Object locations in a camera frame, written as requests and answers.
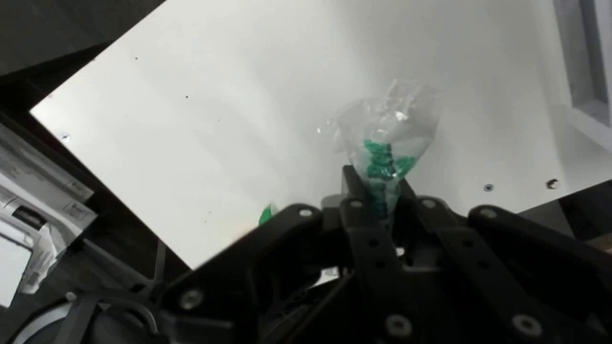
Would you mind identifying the white labelled carton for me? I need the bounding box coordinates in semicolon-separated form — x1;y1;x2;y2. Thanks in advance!
0;121;100;310

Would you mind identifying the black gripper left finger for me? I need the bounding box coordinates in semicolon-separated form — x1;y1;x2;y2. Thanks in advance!
159;165;450;344

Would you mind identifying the clear bag with green pieces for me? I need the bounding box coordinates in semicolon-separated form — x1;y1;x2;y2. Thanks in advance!
316;79;444;220

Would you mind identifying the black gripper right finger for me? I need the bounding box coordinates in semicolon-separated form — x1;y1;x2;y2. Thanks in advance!
388;180;612;344

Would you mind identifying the white plastic drawer unit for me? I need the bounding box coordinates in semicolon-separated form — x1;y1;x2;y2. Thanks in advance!
551;0;612;153

